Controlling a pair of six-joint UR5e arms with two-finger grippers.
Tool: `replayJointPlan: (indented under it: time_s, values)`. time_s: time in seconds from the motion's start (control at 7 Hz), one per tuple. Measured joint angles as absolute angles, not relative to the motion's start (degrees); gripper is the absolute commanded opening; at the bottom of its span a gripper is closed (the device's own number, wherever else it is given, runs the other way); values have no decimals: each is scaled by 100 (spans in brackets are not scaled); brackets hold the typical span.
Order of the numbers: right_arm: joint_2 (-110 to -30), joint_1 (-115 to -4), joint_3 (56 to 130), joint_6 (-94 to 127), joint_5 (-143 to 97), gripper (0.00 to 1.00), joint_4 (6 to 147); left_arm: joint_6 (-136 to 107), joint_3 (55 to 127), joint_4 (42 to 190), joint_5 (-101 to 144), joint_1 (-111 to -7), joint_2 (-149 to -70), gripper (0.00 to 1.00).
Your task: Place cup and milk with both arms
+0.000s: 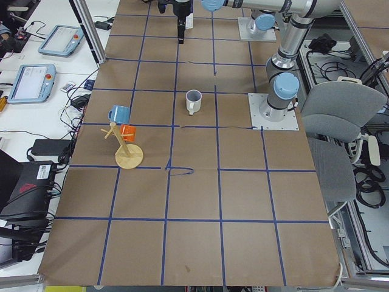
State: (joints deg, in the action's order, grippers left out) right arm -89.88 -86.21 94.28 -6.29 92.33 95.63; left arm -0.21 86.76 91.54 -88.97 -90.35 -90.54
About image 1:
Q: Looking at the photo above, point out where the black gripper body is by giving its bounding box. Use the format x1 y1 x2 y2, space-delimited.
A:
177 17 185 44

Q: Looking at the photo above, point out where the white HOME mug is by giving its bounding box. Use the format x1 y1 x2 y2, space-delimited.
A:
185 89 202 116

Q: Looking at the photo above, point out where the blue white milk carton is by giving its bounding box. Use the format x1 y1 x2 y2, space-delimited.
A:
185 13 193 29

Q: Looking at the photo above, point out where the blue mug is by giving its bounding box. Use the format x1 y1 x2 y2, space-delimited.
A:
108 105 130 125

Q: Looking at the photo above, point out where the far teach pendant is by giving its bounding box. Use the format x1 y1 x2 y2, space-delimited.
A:
38 25 84 57

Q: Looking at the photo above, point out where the teach pendant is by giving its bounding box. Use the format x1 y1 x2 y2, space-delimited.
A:
7 64 57 104
38 25 84 57

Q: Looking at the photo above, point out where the orange mug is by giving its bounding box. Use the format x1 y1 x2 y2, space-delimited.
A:
120 124 136 142

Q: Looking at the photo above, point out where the small remote control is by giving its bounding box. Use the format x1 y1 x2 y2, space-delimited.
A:
60 81 76 92

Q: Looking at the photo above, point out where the wooden mug tree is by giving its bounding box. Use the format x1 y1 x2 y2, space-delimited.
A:
101 122 143 169

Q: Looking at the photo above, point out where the near teach pendant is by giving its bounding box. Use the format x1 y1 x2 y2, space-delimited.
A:
7 64 57 104

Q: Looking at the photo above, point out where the grey office chair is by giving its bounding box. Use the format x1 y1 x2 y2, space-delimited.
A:
301 77 387 217

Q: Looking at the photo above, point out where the black power adapter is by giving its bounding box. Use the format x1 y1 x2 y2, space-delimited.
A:
27 139 71 156

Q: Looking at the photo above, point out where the black computer box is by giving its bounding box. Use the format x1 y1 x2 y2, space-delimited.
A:
1 151 57 226

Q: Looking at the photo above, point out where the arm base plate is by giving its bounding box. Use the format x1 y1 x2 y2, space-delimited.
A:
238 17 277 43
248 93 299 131

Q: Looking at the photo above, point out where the aluminium frame post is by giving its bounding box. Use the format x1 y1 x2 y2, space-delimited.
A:
69 0 106 64

